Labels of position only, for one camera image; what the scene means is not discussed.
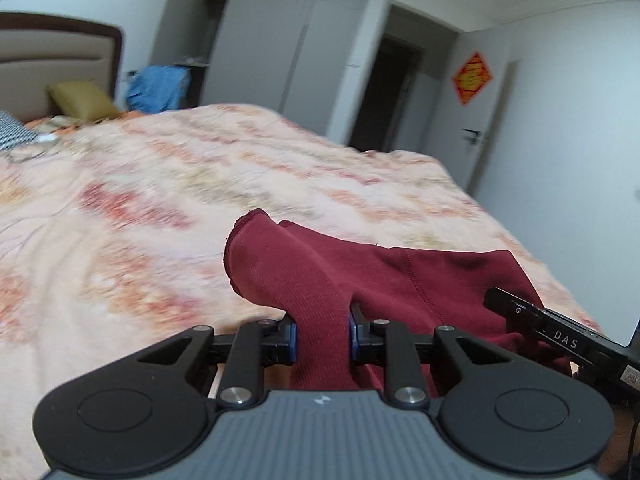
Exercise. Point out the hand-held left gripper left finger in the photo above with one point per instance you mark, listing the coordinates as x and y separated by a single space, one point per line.
292 342

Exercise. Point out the dark red knit garment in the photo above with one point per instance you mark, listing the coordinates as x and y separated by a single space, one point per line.
320 280

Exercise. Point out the mustard yellow pillow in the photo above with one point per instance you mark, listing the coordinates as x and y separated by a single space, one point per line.
85 100

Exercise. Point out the white room door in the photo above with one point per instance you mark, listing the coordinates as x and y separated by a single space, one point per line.
487 125

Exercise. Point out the padded wooden bed headboard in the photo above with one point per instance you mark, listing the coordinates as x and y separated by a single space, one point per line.
55 55

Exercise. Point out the red diamond door decoration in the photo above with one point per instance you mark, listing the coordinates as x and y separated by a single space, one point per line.
472 78

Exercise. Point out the person's right forearm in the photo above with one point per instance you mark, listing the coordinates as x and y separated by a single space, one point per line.
622 440

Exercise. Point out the black white checkered pillow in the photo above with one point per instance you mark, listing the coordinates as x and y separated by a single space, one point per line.
12 132

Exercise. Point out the floral peach blanket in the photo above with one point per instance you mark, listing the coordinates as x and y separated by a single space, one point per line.
175 200

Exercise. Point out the grey wardrobe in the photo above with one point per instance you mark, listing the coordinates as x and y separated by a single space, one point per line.
300 45

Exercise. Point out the dark bedside cabinet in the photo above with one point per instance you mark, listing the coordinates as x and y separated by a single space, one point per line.
197 85

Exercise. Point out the blue cloth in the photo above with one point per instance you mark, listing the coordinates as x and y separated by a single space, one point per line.
157 87

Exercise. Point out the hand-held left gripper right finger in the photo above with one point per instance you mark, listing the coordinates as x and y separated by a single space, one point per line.
354 335

